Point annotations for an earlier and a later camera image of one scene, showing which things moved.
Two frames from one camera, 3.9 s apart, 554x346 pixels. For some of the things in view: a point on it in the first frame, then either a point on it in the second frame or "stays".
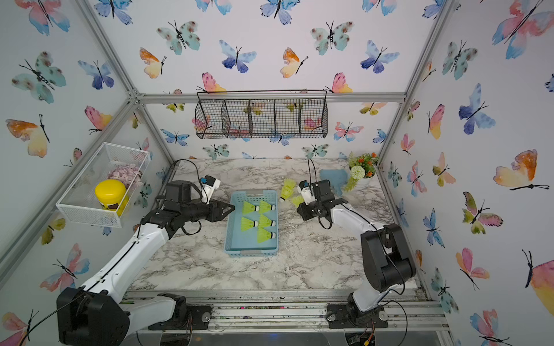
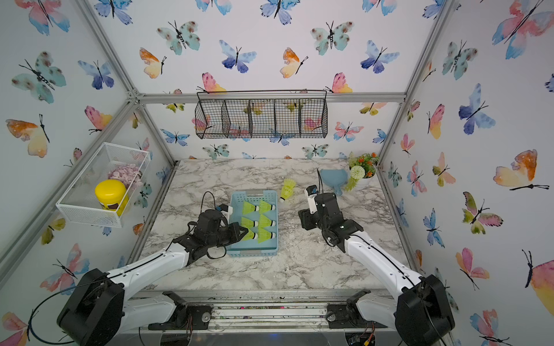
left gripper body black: (200, 211) -> (224, 236)
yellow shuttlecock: (247, 207) stays
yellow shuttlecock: (264, 236) stays
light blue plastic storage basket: (252, 230) stays
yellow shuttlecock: (247, 224) stays
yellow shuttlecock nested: (297, 200) -> (250, 236)
